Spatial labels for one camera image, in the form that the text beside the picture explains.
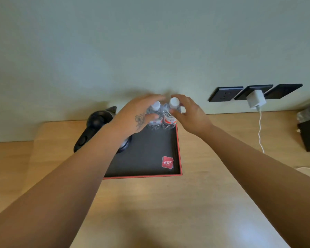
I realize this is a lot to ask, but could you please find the person's left hand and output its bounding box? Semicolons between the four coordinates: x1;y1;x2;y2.
109;94;166;139

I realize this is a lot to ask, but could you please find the person's right hand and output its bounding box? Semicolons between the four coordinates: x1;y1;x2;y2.
168;94;214;138

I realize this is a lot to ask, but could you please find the clear water bottle white label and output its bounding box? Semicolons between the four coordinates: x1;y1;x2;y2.
146;101;164;131

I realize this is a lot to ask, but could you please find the clear water bottle red label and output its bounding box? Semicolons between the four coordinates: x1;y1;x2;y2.
162;97;182;130

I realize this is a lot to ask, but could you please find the person's left forearm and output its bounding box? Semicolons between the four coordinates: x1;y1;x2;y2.
0;123;131;248

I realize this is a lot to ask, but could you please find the person's right forearm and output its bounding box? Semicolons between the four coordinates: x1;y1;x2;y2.
200;124;310;248

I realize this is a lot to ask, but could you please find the black tray with red rim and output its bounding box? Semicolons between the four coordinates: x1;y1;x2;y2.
103;123;183;180

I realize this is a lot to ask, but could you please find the black electric kettle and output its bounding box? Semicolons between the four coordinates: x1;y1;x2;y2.
73;106;133;154

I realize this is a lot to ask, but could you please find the white power adapter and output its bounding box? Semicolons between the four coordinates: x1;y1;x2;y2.
246;90;267;109

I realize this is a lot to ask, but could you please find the black wall socket panel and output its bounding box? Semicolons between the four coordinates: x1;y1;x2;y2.
208;86;244;102
234;85;274;101

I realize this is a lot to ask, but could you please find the white charging cable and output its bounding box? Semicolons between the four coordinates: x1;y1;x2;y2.
256;106;310;170

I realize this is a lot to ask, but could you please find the black wall switch panel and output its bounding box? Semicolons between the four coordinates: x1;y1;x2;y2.
263;84;303;100

